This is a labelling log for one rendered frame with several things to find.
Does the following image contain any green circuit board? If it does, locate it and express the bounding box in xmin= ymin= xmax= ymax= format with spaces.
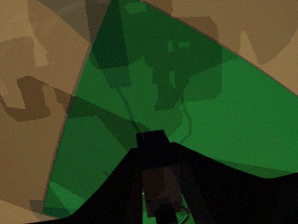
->
xmin=43 ymin=0 xmax=298 ymax=218

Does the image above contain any black cable with plug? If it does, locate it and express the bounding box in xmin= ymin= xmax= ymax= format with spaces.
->
xmin=136 ymin=129 xmax=190 ymax=224

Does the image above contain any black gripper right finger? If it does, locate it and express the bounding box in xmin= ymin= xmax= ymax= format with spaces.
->
xmin=170 ymin=143 xmax=298 ymax=224

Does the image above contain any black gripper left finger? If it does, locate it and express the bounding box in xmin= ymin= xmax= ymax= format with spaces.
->
xmin=29 ymin=148 xmax=142 ymax=224

